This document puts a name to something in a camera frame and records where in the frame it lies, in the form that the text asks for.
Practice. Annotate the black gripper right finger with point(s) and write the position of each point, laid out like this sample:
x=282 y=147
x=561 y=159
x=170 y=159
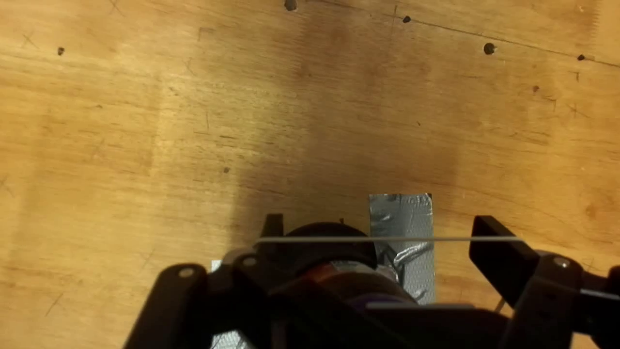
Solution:
x=517 y=271

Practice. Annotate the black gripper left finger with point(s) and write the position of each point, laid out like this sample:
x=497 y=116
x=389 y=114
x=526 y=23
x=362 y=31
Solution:
x=176 y=302

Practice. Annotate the thin grey rubber band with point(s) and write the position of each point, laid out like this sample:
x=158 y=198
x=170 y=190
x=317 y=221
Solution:
x=447 y=238

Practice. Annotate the purple rubber band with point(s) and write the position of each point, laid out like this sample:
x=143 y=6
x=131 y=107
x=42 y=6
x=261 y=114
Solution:
x=379 y=300

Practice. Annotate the orange rubber band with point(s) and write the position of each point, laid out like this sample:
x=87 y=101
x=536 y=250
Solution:
x=327 y=271

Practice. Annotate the small grey base plate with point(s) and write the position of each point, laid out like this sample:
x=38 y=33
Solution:
x=404 y=219

